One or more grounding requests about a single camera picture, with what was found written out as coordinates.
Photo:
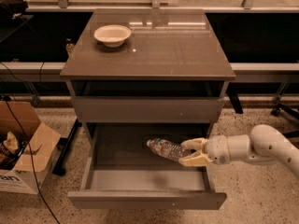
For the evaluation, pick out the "closed grey upper drawer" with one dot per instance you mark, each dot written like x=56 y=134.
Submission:
x=141 y=110

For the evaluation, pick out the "grey drawer cabinet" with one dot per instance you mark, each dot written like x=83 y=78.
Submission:
x=171 y=53

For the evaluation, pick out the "white paper bowl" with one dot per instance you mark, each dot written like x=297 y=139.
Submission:
x=112 y=36

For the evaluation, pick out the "open cardboard box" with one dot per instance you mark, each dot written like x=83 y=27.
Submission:
x=38 y=144

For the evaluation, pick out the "small bottle behind cabinet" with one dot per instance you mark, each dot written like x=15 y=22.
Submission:
x=69 y=46

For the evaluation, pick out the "black table leg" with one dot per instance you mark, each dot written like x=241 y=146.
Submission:
x=64 y=146

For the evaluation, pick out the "black bag on desk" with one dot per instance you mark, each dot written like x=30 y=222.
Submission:
x=12 y=9

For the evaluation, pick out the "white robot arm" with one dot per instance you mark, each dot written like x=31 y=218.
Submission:
x=264 y=145

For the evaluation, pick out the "black office chair base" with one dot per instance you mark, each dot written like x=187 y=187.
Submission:
x=276 y=110

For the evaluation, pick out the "crumpled snack bag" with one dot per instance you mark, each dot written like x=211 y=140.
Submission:
x=9 y=151

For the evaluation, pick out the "clear plastic water bottle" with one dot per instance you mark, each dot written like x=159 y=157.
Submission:
x=167 y=149

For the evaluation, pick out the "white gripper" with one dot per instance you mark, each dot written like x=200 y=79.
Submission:
x=217 y=149

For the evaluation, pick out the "open grey lower drawer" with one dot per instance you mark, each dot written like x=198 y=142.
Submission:
x=122 y=172

